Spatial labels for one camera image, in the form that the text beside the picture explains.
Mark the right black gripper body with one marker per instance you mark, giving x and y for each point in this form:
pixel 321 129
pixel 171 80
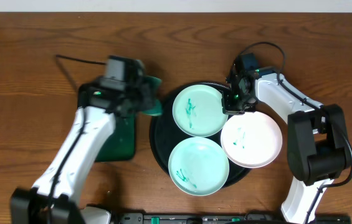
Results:
pixel 237 102

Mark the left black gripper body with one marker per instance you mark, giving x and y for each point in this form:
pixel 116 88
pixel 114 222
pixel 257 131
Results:
pixel 144 94

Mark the green scouring sponge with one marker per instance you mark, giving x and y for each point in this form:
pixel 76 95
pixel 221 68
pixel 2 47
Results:
pixel 156 109

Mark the mint plate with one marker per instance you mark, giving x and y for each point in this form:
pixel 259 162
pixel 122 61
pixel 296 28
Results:
pixel 197 111
pixel 198 166

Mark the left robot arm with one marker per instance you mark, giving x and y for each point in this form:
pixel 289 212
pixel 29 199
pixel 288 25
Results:
pixel 55 195

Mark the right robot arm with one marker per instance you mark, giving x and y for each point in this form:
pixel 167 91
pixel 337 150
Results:
pixel 319 153

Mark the black rectangular water tray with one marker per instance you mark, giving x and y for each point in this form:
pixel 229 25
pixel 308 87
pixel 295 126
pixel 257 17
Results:
pixel 119 146

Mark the white pink plate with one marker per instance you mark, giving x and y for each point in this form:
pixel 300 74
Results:
pixel 251 140

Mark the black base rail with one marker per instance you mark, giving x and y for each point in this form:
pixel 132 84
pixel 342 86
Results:
pixel 140 218

